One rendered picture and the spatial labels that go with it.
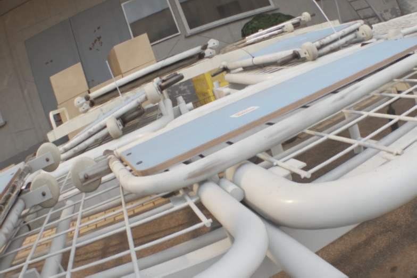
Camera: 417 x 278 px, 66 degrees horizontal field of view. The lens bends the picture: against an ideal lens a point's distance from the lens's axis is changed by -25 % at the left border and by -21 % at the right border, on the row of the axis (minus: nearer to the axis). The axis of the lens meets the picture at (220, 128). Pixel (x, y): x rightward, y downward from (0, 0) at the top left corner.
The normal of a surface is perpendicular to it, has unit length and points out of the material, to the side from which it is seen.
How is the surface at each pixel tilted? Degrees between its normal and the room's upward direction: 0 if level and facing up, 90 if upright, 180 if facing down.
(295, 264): 33
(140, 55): 90
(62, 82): 90
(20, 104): 90
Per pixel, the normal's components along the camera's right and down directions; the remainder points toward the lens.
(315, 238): 0.26, 0.08
